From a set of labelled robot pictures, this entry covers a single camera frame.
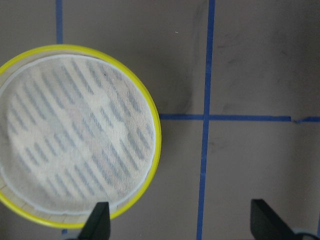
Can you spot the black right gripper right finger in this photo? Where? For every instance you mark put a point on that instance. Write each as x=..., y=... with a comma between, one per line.
x=265, y=223

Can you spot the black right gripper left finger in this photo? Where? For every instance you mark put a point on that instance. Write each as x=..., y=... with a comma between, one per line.
x=98, y=225

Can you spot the yellow top steamer layer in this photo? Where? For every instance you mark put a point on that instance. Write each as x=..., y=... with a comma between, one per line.
x=75, y=137

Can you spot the white steamer cloth liner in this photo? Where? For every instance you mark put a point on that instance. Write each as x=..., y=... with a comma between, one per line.
x=75, y=135

